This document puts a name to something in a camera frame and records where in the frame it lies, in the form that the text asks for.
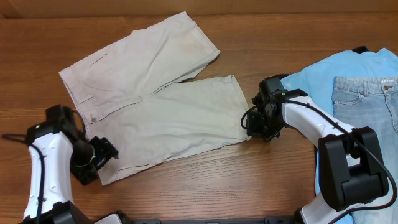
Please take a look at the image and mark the beige cotton shorts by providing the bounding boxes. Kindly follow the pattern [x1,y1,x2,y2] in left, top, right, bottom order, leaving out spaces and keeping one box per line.
[60,12,248,185]

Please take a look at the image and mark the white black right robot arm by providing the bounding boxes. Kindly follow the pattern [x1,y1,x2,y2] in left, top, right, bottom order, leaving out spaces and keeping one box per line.
[241,75,397,224]

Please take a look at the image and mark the black garment under t-shirt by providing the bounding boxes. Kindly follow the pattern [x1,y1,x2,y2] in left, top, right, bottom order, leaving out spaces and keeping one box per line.
[273,45,371,162]

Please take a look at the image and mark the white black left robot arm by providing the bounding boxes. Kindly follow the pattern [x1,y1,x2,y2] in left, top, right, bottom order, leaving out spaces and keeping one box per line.
[23,105,118,223]

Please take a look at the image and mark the black rail at table edge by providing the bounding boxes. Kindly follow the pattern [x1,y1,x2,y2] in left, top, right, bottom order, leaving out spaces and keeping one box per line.
[129,216,295,224]

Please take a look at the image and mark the light blue t-shirt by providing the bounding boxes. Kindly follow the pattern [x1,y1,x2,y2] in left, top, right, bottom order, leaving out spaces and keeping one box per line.
[281,49,397,179]

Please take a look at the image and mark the light blue denim jeans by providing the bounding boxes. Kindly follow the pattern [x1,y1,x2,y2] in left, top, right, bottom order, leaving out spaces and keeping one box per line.
[331,76,398,224]

